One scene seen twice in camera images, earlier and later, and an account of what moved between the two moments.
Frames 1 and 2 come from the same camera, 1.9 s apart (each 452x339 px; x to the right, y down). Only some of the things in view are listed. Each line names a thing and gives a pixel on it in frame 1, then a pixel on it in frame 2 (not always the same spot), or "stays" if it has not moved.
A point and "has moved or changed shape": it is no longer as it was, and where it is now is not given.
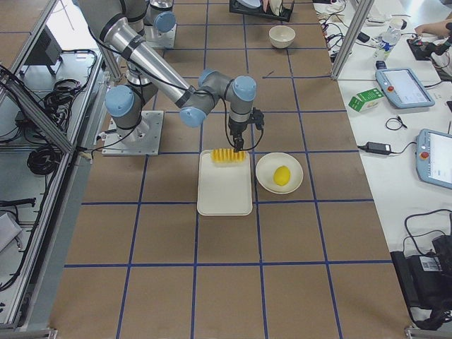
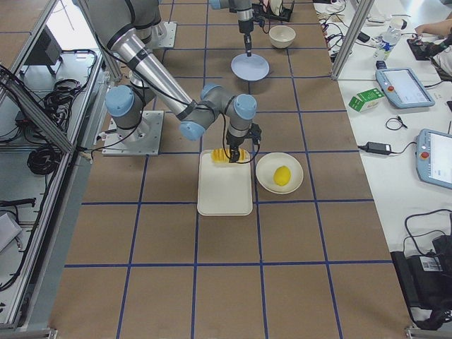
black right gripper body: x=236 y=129 -> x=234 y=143
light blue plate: x=251 y=3 has moved or changed shape
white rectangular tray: x=224 y=188 stays
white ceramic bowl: x=282 y=36 stays
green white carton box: x=365 y=100 stays
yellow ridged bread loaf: x=228 y=155 stays
